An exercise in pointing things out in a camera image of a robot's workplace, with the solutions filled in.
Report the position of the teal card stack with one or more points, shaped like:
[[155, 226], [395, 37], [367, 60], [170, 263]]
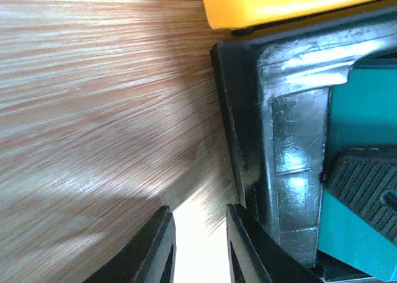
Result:
[[358, 218]]

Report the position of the black bin with teal cards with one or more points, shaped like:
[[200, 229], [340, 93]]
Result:
[[275, 98]]

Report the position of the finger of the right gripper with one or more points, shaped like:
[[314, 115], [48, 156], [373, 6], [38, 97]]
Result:
[[363, 178]]

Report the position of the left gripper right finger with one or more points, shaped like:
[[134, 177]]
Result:
[[254, 256]]

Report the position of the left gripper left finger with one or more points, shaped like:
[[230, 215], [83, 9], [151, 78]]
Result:
[[148, 257]]

